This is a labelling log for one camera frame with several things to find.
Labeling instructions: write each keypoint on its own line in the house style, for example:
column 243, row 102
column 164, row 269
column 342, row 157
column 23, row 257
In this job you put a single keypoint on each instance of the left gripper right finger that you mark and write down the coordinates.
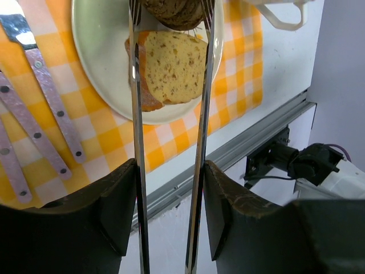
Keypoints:
column 249, row 234

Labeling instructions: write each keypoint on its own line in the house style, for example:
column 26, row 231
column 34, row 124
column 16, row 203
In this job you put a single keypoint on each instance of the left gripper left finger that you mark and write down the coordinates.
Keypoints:
column 84, row 232

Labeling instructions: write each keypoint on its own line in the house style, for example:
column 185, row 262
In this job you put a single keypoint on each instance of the sliced loaf bread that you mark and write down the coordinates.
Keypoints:
column 172, row 66

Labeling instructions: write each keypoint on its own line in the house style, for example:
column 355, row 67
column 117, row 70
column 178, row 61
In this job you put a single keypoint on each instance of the metal serving tongs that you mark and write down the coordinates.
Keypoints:
column 157, row 143

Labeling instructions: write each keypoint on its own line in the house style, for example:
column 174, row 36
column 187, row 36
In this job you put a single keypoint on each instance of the brown chocolate muffin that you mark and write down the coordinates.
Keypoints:
column 180, row 15

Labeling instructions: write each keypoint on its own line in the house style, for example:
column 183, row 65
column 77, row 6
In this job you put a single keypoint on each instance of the white ceramic mug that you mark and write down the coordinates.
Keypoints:
column 283, row 15

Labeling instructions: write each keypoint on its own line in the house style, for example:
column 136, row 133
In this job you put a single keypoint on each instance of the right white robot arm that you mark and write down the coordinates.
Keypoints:
column 325, row 171

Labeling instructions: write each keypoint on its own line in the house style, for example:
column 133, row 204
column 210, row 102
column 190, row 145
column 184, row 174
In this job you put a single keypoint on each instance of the green white ceramic plate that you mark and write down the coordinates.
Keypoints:
column 100, row 29

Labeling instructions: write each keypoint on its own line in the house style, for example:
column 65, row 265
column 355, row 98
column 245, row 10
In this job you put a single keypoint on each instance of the aluminium frame rail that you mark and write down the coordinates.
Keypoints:
column 172, row 182

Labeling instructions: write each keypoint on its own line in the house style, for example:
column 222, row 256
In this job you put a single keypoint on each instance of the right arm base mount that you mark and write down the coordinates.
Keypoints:
column 275, row 153

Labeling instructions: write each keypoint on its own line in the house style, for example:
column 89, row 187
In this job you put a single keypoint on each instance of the pink handled fork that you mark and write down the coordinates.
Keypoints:
column 13, row 169

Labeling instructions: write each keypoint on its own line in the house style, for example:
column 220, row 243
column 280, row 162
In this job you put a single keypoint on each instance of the pink handled knife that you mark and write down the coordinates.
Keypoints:
column 18, row 30

